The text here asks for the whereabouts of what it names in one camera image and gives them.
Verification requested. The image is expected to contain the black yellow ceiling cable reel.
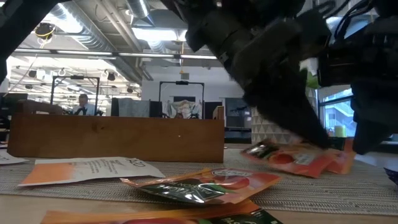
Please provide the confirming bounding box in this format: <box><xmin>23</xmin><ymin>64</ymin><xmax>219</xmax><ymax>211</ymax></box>
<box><xmin>34</xmin><ymin>22</ymin><xmax>57</xmax><ymax>40</ymax></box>

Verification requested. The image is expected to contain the white sheet backdrop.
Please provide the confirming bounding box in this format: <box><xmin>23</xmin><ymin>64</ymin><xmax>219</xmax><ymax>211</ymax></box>
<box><xmin>166</xmin><ymin>99</ymin><xmax>203</xmax><ymax>119</ymax></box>

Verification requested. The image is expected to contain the dark monitor screen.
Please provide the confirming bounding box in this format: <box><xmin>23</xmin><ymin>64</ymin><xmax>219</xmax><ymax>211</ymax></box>
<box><xmin>0</xmin><ymin>92</ymin><xmax>29</xmax><ymax>108</ymax></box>
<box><xmin>224</xmin><ymin>98</ymin><xmax>252</xmax><ymax>129</ymax></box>

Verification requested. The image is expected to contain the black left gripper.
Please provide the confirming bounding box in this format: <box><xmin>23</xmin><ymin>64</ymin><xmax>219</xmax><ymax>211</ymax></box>
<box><xmin>186</xmin><ymin>7</ymin><xmax>331</xmax><ymax>149</ymax></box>

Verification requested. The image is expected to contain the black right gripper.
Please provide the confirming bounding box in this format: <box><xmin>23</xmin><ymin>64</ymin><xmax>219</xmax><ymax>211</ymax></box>
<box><xmin>317</xmin><ymin>15</ymin><xmax>398</xmax><ymax>155</ymax></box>

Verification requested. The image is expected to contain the large glass window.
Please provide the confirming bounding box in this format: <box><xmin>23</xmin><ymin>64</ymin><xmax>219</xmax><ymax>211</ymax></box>
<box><xmin>320</xmin><ymin>88</ymin><xmax>358</xmax><ymax>138</ymax></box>

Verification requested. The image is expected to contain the succulent in triangle-patterned pot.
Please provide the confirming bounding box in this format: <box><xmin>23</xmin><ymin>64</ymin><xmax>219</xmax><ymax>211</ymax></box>
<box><xmin>251</xmin><ymin>70</ymin><xmax>321</xmax><ymax>146</ymax></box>

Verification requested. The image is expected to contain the black metal gantry frame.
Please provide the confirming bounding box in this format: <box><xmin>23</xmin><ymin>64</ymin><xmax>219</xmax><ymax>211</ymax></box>
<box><xmin>50</xmin><ymin>75</ymin><xmax>101</xmax><ymax>116</ymax></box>
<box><xmin>159</xmin><ymin>80</ymin><xmax>205</xmax><ymax>119</ymax></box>

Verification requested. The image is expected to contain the long linear ceiling light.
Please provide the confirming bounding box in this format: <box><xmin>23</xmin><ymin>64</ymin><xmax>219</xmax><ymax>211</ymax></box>
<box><xmin>12</xmin><ymin>48</ymin><xmax>218</xmax><ymax>60</ymax></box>

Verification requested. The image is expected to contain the bright ceiling light panel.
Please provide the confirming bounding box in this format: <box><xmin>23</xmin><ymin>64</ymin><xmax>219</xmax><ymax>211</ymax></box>
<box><xmin>132</xmin><ymin>27</ymin><xmax>189</xmax><ymax>42</ymax></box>

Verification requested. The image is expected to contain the grey woven placemat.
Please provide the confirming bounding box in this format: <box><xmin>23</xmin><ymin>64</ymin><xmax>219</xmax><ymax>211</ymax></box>
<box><xmin>0</xmin><ymin>148</ymin><xmax>398</xmax><ymax>216</ymax></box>

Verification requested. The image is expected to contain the red peach tea packet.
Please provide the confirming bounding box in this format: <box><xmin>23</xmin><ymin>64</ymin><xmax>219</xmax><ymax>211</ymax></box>
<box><xmin>120</xmin><ymin>167</ymin><xmax>282</xmax><ymax>205</ymax></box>
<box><xmin>40</xmin><ymin>198</ymin><xmax>284</xmax><ymax>224</ymax></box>
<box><xmin>239</xmin><ymin>139</ymin><xmax>336</xmax><ymax>179</ymax></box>
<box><xmin>325</xmin><ymin>138</ymin><xmax>357</xmax><ymax>175</ymax></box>

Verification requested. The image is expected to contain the person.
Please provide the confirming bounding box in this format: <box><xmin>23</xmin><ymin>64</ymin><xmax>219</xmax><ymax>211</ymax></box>
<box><xmin>70</xmin><ymin>93</ymin><xmax>97</xmax><ymax>116</ymax></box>

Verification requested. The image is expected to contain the large silver ventilation duct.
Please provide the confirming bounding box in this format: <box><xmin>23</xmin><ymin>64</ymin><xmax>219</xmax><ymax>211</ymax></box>
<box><xmin>46</xmin><ymin>0</ymin><xmax>147</xmax><ymax>85</ymax></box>

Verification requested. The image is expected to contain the grey partition panel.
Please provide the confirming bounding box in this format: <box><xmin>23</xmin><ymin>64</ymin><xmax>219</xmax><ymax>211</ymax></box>
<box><xmin>111</xmin><ymin>98</ymin><xmax>163</xmax><ymax>118</ymax></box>

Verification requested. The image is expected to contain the wooden tea organiser box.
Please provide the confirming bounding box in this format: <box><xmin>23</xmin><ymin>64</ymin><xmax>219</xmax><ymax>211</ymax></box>
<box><xmin>7</xmin><ymin>100</ymin><xmax>225</xmax><ymax>164</ymax></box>

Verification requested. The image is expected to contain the white orange Tazo tea packet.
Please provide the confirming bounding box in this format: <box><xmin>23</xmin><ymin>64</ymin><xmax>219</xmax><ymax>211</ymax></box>
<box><xmin>0</xmin><ymin>149</ymin><xmax>29</xmax><ymax>166</ymax></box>
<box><xmin>17</xmin><ymin>156</ymin><xmax>166</xmax><ymax>187</ymax></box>

